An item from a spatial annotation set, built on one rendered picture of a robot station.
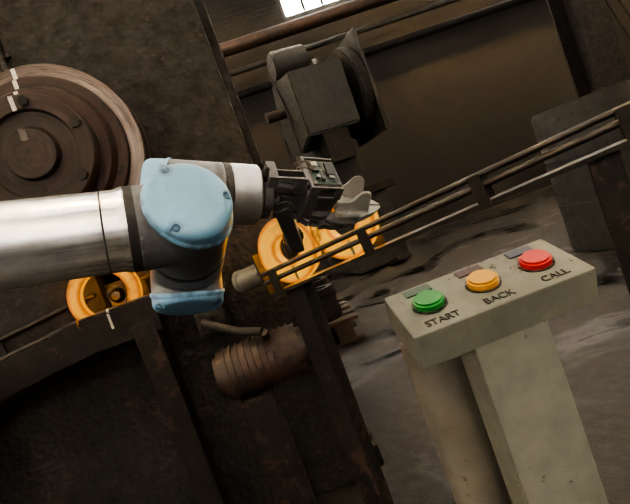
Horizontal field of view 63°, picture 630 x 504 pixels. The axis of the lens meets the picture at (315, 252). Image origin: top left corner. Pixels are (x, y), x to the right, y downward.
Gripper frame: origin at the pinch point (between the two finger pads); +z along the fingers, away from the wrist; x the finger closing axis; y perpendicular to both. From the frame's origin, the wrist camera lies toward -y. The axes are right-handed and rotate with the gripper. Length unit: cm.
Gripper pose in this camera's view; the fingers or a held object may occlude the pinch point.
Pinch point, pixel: (370, 209)
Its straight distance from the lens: 86.2
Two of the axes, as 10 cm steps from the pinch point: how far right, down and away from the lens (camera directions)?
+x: -2.6, -7.5, 6.1
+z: 9.2, 0.0, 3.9
